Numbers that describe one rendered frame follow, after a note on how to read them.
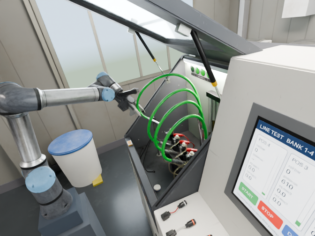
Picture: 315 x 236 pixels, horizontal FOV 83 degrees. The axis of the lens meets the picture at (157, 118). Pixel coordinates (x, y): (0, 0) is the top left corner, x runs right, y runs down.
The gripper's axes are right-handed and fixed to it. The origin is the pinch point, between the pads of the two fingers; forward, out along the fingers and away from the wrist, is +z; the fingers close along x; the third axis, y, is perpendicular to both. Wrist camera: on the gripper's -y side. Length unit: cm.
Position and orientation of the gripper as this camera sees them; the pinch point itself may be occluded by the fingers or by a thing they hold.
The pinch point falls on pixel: (142, 112)
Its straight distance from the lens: 110.1
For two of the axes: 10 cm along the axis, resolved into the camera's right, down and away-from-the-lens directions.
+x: -2.9, 2.9, -9.1
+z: 7.1, 7.1, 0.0
